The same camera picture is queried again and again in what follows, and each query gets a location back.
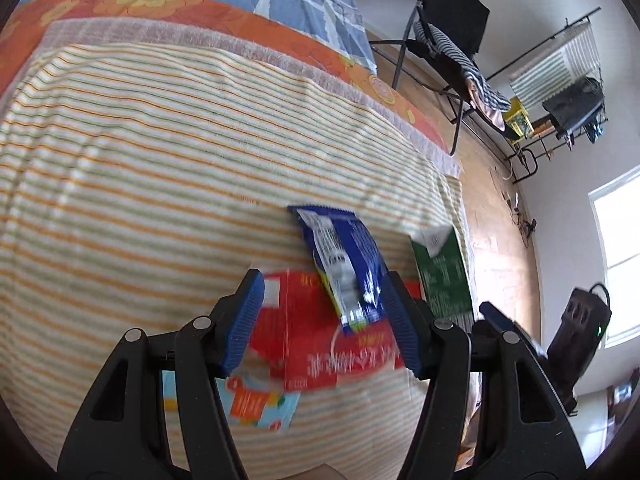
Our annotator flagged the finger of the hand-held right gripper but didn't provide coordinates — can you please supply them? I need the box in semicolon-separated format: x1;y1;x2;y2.
479;301;547;357

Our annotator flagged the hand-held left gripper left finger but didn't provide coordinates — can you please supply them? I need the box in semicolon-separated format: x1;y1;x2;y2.
57;268;266;480

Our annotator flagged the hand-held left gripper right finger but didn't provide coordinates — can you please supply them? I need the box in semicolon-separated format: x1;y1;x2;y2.
381;271;587;480

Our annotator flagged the blue snack wrapper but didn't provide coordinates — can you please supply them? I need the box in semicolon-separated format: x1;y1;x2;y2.
287;204;390;335

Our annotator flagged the green carton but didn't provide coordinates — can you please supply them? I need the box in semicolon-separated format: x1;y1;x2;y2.
410;225;475;318

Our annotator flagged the red paper packet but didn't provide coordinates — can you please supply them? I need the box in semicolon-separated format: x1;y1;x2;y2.
248;270;423;392

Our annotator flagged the white and colourful wrapper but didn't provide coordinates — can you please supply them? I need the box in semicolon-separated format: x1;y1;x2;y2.
162;370;301;432

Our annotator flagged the window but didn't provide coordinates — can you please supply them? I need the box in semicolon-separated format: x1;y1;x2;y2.
589;165;640;348

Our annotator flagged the striped fringed towel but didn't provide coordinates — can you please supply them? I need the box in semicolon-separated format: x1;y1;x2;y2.
0;20;476;480

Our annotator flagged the yellow plastic crate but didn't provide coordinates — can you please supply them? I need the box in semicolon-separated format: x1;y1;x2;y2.
502;97;533;140

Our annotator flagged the pink cloth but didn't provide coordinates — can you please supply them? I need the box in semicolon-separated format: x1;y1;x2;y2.
470;82;506;131

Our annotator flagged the dark hanging jacket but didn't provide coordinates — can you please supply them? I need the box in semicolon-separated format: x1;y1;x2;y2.
542;77;603;136

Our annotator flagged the dark striped cloth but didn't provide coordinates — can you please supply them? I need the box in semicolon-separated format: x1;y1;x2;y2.
414;22;512;111

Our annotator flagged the green striped hanging towel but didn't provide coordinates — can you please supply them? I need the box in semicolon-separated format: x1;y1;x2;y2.
509;27;601;107

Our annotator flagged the black clothes rack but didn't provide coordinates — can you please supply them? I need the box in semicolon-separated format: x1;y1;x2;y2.
487;7;608;184

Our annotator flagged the orange floral blanket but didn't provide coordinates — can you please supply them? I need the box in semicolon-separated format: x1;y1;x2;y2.
0;0;448;151

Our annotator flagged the black folding chair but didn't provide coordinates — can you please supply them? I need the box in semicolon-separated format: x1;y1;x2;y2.
369;0;516;157

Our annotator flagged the black power cable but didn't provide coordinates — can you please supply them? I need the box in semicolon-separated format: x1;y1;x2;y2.
492;167;538;248

